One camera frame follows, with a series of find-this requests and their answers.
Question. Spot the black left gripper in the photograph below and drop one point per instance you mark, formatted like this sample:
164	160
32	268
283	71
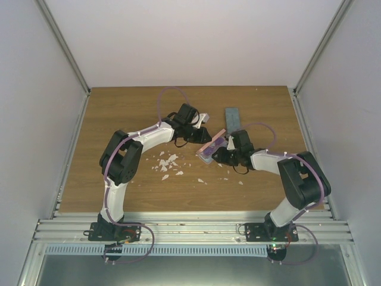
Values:
201	139

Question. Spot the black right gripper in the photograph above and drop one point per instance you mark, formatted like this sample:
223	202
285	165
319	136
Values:
221	157

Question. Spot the pink clear glasses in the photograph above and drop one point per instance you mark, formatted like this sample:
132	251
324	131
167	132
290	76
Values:
213	147

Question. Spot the pink glasses case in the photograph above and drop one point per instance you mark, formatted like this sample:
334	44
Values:
208	160

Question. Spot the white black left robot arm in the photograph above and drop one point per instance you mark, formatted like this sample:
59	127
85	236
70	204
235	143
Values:
121	157

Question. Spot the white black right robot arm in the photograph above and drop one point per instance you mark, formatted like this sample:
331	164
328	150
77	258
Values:
304	183

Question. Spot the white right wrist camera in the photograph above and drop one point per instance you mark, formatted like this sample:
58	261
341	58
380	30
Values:
230	144

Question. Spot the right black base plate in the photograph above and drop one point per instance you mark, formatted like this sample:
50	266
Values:
258	232

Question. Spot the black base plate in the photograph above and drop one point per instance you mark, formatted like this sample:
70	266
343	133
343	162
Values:
100	231
258	232

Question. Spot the left aluminium corner post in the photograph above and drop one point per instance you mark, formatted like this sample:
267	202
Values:
56	31

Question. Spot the aluminium corner post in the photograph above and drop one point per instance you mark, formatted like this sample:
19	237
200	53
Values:
56	31
335	22

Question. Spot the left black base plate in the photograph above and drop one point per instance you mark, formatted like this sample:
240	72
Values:
100	231

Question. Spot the aluminium table edge rail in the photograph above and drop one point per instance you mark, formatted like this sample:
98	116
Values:
194	227

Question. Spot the grey slotted cable duct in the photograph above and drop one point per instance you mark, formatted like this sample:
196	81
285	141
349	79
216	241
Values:
159	250

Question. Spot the right aluminium corner post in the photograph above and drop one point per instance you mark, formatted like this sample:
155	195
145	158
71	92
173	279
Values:
335	22

